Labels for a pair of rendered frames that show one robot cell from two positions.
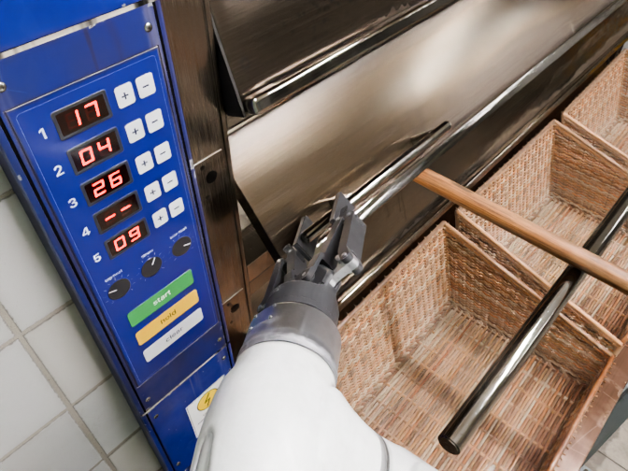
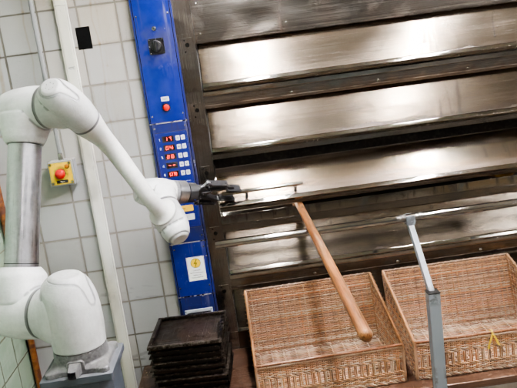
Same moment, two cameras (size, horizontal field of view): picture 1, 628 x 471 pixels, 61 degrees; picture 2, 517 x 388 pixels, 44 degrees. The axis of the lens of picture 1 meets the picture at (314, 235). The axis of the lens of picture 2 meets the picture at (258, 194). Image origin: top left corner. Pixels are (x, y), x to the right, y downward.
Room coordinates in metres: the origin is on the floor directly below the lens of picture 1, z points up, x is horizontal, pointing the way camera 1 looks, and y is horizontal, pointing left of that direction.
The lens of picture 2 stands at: (-1.17, -1.93, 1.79)
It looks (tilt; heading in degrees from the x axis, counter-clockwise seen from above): 12 degrees down; 47
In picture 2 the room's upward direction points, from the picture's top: 8 degrees counter-clockwise
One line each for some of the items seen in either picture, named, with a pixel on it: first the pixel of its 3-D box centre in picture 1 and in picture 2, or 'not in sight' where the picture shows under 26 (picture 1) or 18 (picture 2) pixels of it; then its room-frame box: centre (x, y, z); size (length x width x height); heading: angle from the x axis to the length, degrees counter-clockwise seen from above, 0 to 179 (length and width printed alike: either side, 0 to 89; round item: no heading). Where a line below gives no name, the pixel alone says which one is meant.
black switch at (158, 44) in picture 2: not in sight; (155, 40); (0.37, 0.16, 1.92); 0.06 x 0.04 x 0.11; 138
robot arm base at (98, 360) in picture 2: not in sight; (80, 356); (-0.39, -0.26, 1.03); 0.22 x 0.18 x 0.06; 48
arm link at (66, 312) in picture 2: not in sight; (69, 309); (-0.38, -0.24, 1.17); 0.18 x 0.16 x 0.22; 114
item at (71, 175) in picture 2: not in sight; (63, 172); (0.04, 0.47, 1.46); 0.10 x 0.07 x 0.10; 138
